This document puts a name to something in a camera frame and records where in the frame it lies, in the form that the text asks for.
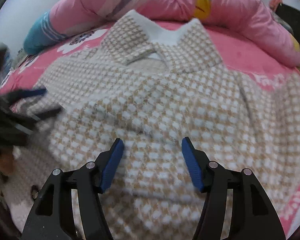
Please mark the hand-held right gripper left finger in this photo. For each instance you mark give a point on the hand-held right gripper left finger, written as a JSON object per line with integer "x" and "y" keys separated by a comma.
{"x": 112, "y": 165}

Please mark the person's left forearm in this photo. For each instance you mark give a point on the person's left forearm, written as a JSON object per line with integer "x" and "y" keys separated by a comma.
{"x": 2, "y": 162}

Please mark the pink floral bed blanket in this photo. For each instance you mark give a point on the pink floral bed blanket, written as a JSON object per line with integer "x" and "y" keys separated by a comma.
{"x": 235, "y": 47}

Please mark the black padded headboard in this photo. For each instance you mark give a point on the black padded headboard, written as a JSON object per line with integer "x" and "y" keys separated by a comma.
{"x": 290, "y": 15}

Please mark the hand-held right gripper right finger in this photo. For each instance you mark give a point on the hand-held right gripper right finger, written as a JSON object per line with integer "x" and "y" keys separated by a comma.
{"x": 193, "y": 165}

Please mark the orange cloth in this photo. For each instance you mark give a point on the orange cloth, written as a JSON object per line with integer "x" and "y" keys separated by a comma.
{"x": 276, "y": 1}

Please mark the pink blue printed quilt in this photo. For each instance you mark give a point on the pink blue printed quilt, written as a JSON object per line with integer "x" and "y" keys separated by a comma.
{"x": 170, "y": 2}

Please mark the beige white checked sweater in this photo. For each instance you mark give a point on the beige white checked sweater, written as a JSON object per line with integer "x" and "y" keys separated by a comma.
{"x": 165, "y": 105}

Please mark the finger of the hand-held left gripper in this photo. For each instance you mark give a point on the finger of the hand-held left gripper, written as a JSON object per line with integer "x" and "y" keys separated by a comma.
{"x": 47, "y": 112}
{"x": 32, "y": 93}

